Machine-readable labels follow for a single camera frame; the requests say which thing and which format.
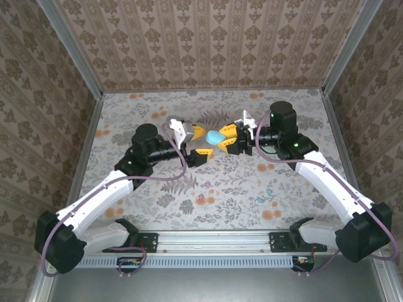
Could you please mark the blue earbud charging case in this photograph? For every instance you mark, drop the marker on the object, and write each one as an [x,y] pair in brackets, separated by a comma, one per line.
[214,137]

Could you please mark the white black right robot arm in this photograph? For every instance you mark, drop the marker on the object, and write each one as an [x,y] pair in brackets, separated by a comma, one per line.
[327,188]

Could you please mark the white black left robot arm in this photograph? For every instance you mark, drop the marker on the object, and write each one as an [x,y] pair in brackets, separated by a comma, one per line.
[94,201]

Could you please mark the grey metal panel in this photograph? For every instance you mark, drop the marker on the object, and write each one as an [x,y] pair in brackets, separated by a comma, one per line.
[214,286]

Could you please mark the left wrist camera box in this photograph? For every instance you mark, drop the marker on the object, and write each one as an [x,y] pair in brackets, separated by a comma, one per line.
[178,132]

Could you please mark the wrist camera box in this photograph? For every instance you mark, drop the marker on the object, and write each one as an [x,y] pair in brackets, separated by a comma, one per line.
[247,118]
[178,132]

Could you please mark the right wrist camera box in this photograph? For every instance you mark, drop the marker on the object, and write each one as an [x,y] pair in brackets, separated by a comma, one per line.
[247,118]

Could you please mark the aluminium mounting rail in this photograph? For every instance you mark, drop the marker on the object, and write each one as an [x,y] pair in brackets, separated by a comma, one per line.
[214,240]

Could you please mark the aluminium frame post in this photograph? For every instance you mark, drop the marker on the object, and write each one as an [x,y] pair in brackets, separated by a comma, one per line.
[71,47]
[349,47]

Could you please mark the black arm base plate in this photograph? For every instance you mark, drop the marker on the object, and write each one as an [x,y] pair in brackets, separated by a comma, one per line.
[149,243]
[277,242]

